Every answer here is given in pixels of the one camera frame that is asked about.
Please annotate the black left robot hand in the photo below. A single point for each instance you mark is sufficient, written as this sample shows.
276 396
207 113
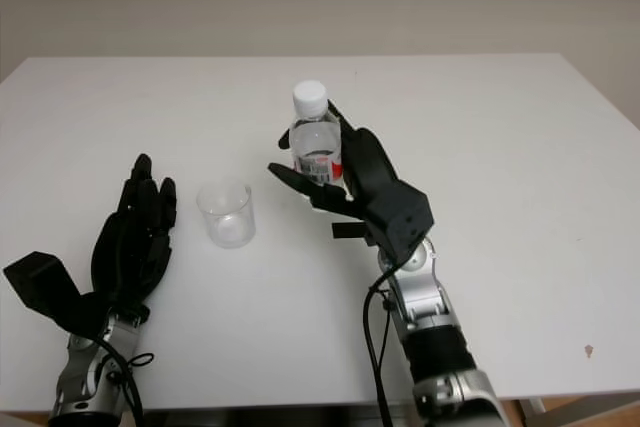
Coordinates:
130 247

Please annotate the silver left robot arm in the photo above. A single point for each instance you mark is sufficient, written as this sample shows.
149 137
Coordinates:
95 372

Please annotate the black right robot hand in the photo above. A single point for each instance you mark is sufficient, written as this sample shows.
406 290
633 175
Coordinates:
367 172

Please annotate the clear plastic cup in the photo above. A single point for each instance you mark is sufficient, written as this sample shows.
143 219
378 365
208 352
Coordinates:
227 219

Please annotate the clear plastic water bottle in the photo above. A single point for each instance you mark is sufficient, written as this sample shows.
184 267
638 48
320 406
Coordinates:
315 137

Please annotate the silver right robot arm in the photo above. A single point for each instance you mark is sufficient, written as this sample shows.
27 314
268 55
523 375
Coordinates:
435 327

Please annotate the dark robot torso edge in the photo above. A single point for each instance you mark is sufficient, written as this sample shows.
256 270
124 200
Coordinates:
260 419

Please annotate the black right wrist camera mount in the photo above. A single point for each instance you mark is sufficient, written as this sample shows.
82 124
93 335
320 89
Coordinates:
405 222

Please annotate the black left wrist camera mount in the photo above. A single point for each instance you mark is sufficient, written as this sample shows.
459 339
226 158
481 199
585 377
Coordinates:
45 282

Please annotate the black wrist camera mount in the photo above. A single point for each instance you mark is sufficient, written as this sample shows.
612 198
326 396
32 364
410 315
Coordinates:
405 222
45 282

